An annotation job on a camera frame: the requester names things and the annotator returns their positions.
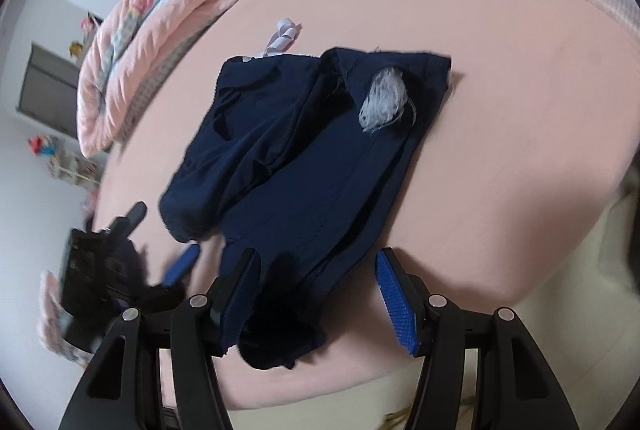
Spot colourful doll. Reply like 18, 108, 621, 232
27, 134, 59, 157

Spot bed with pink sheet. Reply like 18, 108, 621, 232
92, 0, 636, 411

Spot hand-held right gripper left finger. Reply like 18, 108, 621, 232
57, 247, 262, 430

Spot person's left forearm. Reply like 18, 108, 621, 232
36, 269, 92, 367

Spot white shelf rack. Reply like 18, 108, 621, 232
47, 151, 102, 187

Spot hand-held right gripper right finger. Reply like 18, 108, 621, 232
375, 247, 581, 430

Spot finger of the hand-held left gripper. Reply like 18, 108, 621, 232
159, 243, 202, 289
106, 201, 149, 238

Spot navy pants with silver stripes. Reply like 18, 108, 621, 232
159, 17, 453, 371

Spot pink doll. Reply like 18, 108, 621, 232
80, 12, 104, 37

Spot pink floral quilt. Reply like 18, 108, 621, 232
77, 0, 263, 157

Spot grey cabinet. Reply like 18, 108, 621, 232
16, 42, 84, 137

